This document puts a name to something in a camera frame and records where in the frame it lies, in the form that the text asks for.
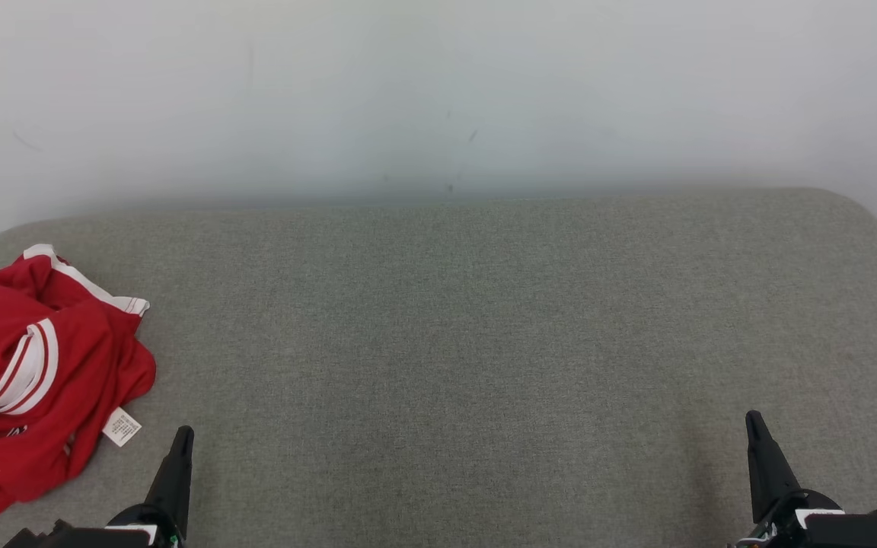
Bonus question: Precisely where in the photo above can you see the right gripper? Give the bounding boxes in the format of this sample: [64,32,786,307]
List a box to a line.
[729,410,877,548]

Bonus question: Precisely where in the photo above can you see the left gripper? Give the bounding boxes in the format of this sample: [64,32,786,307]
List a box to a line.
[1,425,196,548]

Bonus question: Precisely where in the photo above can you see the red shirt with white sleeves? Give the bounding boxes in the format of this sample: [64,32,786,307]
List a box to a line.
[0,303,158,545]

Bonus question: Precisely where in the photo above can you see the grey fabric sofa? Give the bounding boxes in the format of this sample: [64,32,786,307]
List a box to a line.
[0,188,877,548]

